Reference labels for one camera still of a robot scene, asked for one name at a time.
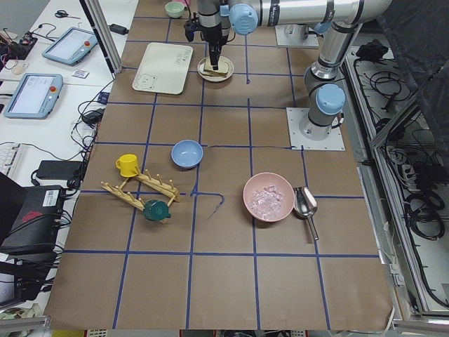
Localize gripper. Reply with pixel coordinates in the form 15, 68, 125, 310
200, 24, 222, 70

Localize bread slice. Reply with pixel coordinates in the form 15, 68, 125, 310
203, 71, 228, 77
203, 58, 229, 74

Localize cream round plate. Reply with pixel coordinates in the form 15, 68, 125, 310
197, 56, 234, 83

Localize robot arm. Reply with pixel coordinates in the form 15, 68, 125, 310
184, 0, 391, 85

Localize cream rectangular tray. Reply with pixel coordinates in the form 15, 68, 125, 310
132, 42, 194, 95

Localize green bowl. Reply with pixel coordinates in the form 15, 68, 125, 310
165, 1, 185, 18

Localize black power adapter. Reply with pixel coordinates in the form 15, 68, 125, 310
109, 24, 129, 35

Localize blue bowl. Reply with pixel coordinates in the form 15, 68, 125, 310
171, 140, 203, 169

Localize teach pendant far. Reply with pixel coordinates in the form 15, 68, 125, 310
42, 27, 98, 65

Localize teach pendant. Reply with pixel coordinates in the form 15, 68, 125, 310
42, 27, 98, 65
4, 73, 63, 119

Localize yellow mug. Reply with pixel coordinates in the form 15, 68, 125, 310
115, 154, 140, 178

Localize pink bowl with ice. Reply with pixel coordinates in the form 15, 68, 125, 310
243, 172, 295, 223

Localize black scissors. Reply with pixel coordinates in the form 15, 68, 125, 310
54, 10, 79, 19

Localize dark green mug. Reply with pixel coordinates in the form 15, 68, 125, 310
143, 199, 171, 222

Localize wooden peg rack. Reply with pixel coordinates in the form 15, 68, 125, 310
100, 168, 182, 212

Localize metal scoop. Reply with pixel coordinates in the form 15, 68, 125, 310
293, 187, 319, 241

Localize teach pendant near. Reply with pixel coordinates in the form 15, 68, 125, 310
4, 73, 63, 119

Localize white keyboard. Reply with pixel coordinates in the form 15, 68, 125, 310
0, 143, 24, 178

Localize black computer box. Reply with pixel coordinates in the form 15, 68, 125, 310
1, 185, 65, 256

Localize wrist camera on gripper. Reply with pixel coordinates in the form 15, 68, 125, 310
184, 20, 197, 42

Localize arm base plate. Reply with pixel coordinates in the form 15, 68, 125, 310
275, 24, 319, 49
286, 107, 345, 151

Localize aluminium frame post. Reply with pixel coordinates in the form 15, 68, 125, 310
79, 0, 123, 75

